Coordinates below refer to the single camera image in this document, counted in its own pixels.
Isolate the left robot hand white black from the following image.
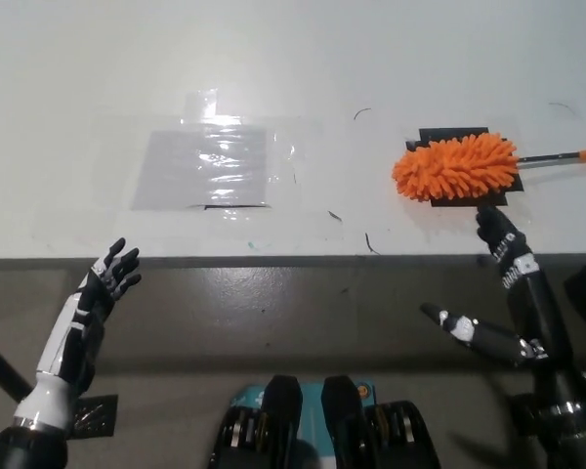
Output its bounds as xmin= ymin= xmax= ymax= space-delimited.
xmin=36 ymin=237 xmax=143 ymax=392

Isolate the right robot hand black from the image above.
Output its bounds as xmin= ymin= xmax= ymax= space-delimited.
xmin=419 ymin=204 xmax=586 ymax=412

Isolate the orange microfibre extendable duster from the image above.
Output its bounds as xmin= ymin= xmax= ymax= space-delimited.
xmin=393 ymin=132 xmax=586 ymax=202

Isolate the black table leg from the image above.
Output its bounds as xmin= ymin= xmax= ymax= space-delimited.
xmin=0 ymin=334 xmax=34 ymax=405

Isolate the clear plastic taped sheet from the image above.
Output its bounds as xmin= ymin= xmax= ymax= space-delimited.
xmin=129 ymin=126 xmax=270 ymax=212

